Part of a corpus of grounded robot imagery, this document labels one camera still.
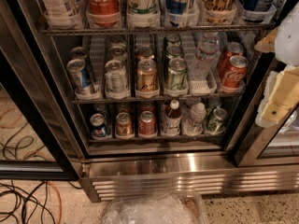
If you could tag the orange soda can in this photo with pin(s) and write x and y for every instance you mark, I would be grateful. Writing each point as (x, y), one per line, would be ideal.
(124, 125)

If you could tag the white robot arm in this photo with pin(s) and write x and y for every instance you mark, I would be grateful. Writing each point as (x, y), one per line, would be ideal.
(287, 40)

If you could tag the front red Coca-Cola can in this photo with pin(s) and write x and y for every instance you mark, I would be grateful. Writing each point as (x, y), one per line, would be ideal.
(234, 71)

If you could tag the red coca-cola can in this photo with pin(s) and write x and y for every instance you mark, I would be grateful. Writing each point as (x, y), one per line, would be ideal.
(234, 71)
(231, 49)

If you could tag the rear red Coca-Cola can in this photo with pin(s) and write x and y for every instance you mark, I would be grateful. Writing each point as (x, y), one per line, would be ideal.
(231, 49)

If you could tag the water bottle middle shelf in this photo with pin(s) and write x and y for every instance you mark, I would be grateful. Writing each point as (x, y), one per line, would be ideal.
(206, 51)

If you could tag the right glass fridge door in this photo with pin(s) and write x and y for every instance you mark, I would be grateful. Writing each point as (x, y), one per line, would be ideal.
(260, 146)

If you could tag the glass fridge door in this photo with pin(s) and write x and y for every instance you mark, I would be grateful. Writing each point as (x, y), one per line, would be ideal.
(260, 146)
(28, 149)

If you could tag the green can bottom shelf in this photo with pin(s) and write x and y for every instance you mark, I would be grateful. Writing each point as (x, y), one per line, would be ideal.
(216, 120)

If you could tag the gold black can top shelf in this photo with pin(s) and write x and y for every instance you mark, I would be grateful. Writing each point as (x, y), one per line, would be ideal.
(217, 11)

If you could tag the front green can middle shelf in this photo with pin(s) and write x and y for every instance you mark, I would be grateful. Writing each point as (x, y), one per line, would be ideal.
(176, 74)

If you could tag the clear water bottle bottom shelf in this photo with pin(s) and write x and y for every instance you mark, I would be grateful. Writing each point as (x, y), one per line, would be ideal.
(193, 122)

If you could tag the blue silver can top shelf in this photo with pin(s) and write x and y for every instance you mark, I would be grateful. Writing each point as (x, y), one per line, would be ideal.
(179, 0)

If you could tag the front gold can middle shelf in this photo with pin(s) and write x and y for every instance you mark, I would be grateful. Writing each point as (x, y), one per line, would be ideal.
(147, 75)

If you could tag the stainless steel fridge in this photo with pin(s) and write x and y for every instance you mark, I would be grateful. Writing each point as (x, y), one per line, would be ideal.
(113, 167)

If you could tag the red-orange can bottom shelf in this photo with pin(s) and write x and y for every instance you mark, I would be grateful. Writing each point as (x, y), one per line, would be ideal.
(147, 123)

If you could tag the front silver can middle shelf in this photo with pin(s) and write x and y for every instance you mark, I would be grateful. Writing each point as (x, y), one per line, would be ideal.
(116, 76)

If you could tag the blue can bottom shelf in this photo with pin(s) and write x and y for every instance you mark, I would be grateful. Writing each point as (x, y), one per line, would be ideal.
(99, 126)

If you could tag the front blue can middle shelf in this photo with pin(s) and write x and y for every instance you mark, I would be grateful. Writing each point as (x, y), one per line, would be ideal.
(81, 77)

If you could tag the white bottle top shelf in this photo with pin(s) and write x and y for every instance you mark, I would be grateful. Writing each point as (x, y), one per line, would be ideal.
(61, 12)

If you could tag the left glass fridge door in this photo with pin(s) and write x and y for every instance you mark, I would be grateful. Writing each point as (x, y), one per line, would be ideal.
(28, 149)

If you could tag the brown juice bottle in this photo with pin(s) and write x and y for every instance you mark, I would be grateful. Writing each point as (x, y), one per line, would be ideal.
(172, 117)

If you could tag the clear plastic bag bin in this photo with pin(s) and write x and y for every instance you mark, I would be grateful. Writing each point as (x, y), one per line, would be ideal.
(183, 206)

